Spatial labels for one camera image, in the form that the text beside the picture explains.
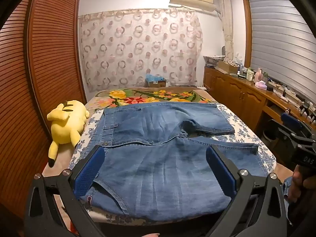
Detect yellow plush toy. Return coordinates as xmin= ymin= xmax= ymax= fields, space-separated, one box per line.
xmin=47 ymin=99 xmax=90 ymax=167

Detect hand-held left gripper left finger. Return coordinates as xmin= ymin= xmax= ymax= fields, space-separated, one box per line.
xmin=23 ymin=145 xmax=106 ymax=237

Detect circle patterned sheer curtain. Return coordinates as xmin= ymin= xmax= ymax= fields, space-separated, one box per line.
xmin=78 ymin=8 xmax=203 ymax=92

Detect wooden window frame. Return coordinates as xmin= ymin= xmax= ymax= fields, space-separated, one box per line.
xmin=241 ymin=0 xmax=253 ymax=68

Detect long wooden cabinet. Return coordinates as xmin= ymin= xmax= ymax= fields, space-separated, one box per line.
xmin=203 ymin=65 xmax=316 ymax=139

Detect grey window blind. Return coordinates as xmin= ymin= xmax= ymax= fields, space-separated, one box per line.
xmin=248 ymin=0 xmax=316 ymax=104

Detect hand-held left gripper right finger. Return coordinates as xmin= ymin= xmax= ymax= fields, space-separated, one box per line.
xmin=205 ymin=145 xmax=293 ymax=237

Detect blue plastic bag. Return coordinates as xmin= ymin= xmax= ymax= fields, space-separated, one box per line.
xmin=146 ymin=73 xmax=165 ymax=82

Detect small cardboard box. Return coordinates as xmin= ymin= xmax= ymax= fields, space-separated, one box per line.
xmin=144 ymin=78 xmax=166 ymax=88

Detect person's right hand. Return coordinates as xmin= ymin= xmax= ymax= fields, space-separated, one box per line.
xmin=288 ymin=164 xmax=316 ymax=203

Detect white power strip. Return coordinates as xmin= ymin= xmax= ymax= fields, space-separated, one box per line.
xmin=274 ymin=85 xmax=297 ymax=102

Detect wooden louvered wardrobe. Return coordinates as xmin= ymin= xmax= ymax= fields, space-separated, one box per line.
xmin=0 ymin=0 xmax=87 ymax=220

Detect blue denim pants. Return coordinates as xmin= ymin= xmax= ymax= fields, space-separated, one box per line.
xmin=85 ymin=101 xmax=268 ymax=221

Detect blue denim garment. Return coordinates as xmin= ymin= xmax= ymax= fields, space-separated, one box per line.
xmin=282 ymin=177 xmax=297 ymax=219

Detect tied beige window curtain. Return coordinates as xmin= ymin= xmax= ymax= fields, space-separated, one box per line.
xmin=218 ymin=0 xmax=235 ymax=62

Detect open cardboard box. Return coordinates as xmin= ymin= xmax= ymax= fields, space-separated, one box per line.
xmin=217 ymin=60 xmax=239 ymax=74

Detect blue floral white mat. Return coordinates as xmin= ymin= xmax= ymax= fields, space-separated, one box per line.
xmin=69 ymin=102 xmax=277 ymax=228

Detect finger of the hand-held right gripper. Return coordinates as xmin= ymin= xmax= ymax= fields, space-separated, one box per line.
xmin=281 ymin=112 xmax=316 ymax=139
xmin=269 ymin=119 xmax=316 ymax=149

